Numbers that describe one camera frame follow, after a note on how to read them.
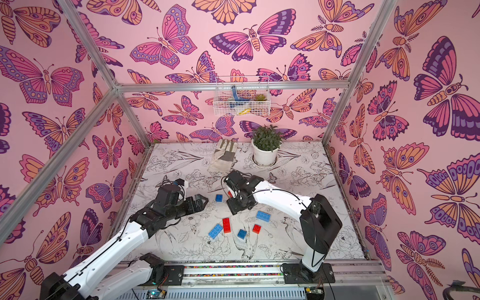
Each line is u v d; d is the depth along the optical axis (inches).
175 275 28.8
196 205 28.0
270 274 29.3
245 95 37.3
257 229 33.0
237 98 37.1
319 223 17.7
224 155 44.5
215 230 33.1
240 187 25.3
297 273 28.8
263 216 34.9
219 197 37.3
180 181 29.2
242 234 32.8
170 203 24.2
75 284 15.7
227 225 33.6
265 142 38.3
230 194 30.5
